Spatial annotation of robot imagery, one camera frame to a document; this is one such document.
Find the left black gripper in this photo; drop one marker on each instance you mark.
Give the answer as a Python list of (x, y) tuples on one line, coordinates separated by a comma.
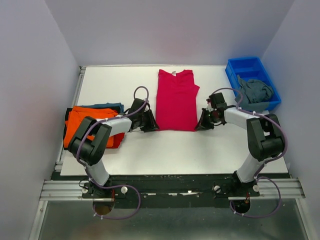
[(152, 124)]

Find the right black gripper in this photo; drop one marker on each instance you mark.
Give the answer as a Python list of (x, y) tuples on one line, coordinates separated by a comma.
[(202, 124)]

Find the magenta t shirt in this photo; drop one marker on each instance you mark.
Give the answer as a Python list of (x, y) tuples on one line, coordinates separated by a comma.
[(176, 105)]

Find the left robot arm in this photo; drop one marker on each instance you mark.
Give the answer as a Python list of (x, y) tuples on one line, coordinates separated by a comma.
[(89, 142)]

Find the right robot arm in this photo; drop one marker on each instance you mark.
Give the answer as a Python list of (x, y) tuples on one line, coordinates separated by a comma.
[(265, 138)]

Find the red folded t shirt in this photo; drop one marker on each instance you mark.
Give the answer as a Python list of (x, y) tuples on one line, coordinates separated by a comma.
[(117, 140)]

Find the teal folded t shirt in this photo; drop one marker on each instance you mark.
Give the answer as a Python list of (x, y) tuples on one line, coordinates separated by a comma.
[(118, 107)]

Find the grey crumpled t shirt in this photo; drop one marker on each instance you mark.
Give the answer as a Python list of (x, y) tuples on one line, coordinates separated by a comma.
[(256, 95)]

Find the blue plastic bin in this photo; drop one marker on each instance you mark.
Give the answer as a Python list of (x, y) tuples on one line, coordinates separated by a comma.
[(248, 68)]

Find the orange folded t shirt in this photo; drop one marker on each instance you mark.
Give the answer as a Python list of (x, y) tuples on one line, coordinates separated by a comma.
[(81, 115)]

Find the black folded t shirt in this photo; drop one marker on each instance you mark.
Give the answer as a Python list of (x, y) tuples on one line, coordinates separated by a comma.
[(66, 139)]

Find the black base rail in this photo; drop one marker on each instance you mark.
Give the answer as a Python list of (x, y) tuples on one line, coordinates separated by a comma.
[(164, 191)]

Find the aluminium frame profile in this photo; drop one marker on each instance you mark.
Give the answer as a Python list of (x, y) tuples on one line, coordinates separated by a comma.
[(65, 190)]

